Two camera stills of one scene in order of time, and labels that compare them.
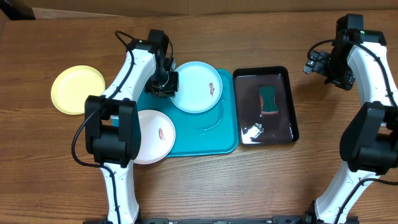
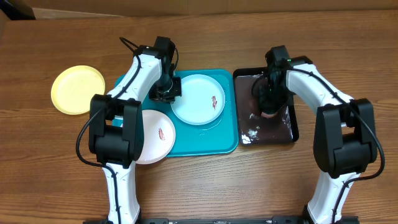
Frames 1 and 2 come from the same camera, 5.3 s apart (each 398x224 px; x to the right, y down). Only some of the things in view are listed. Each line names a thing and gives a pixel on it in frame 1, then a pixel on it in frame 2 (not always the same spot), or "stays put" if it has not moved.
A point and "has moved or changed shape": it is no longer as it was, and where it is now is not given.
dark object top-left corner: x=17 y=10 stays put
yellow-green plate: x=72 y=84 stays put
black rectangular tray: x=265 y=107 stays put
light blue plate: x=200 y=88 has moved or changed shape
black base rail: x=296 y=219 stays put
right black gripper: x=324 y=69 to x=268 y=106
